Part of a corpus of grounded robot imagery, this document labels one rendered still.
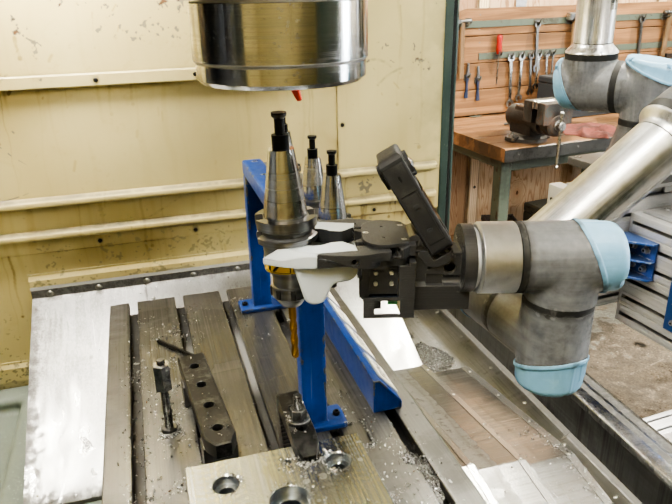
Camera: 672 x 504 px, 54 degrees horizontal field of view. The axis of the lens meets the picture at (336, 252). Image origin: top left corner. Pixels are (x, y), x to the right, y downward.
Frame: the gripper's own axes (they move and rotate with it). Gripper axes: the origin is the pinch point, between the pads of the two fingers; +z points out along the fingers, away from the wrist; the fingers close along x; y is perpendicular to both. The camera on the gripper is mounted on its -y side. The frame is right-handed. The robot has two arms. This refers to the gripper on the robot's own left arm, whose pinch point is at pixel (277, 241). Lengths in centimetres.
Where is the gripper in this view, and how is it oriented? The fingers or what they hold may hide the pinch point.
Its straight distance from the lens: 67.8
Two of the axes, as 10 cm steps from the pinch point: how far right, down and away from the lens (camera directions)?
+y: 0.1, 9.2, 3.8
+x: -0.2, -3.8, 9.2
